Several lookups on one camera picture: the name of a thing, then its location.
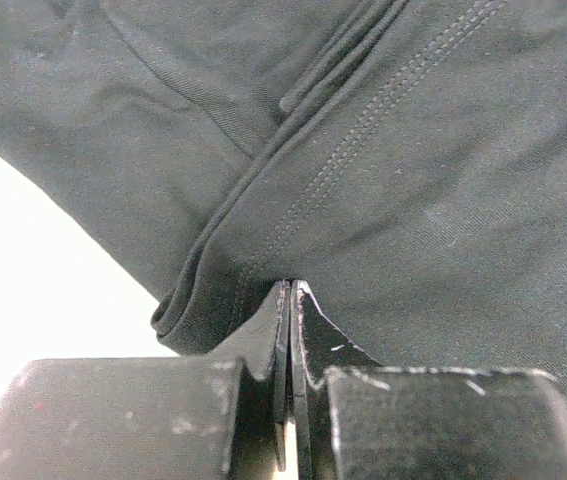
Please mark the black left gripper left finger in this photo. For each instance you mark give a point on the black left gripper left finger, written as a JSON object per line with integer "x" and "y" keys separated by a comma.
{"x": 220, "y": 415}

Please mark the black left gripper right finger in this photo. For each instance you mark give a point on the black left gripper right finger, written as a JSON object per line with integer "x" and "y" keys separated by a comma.
{"x": 358, "y": 419}

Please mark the black t shirt flower print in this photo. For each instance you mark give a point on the black t shirt flower print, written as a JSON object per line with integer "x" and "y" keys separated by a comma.
{"x": 406, "y": 159}

